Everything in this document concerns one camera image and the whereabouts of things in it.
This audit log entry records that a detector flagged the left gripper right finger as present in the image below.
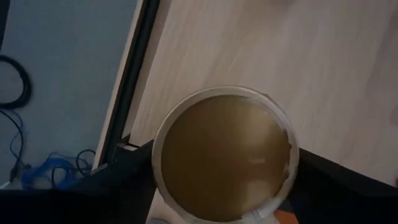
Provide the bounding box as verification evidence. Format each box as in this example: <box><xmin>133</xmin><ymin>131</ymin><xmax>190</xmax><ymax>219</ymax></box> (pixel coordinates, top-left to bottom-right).
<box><xmin>285</xmin><ymin>147</ymin><xmax>398</xmax><ymax>224</ymax></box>

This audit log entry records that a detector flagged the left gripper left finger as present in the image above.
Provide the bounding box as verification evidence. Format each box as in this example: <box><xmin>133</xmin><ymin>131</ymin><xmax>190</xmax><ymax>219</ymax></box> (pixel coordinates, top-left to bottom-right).
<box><xmin>0</xmin><ymin>139</ymin><xmax>158</xmax><ymax>224</ymax></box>

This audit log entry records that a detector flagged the thin black floor cable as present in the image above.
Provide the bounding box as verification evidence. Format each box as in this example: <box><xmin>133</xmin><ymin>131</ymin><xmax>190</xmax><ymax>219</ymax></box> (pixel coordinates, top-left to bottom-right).
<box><xmin>0</xmin><ymin>108</ymin><xmax>25</xmax><ymax>183</ymax></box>

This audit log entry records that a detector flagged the blue cable bundle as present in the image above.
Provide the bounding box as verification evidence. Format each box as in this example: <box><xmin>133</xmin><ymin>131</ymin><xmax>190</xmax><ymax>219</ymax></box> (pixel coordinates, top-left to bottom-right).
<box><xmin>20</xmin><ymin>152</ymin><xmax>94</xmax><ymax>191</ymax></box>

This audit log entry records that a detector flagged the coiled black cable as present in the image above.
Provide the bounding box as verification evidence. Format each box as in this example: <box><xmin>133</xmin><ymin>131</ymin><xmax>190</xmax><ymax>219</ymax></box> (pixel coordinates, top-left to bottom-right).
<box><xmin>0</xmin><ymin>54</ymin><xmax>33</xmax><ymax>110</ymax></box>

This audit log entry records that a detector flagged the tan-lid spice jar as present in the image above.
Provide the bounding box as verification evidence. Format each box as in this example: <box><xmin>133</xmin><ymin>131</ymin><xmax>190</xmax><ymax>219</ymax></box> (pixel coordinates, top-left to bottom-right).
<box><xmin>151</xmin><ymin>85</ymin><xmax>301</xmax><ymax>224</ymax></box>

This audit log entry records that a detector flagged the black metal table frame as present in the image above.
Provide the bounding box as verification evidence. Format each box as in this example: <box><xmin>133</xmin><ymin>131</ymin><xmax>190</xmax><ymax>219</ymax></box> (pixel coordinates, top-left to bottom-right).
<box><xmin>101</xmin><ymin>0</ymin><xmax>162</xmax><ymax>166</ymax></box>

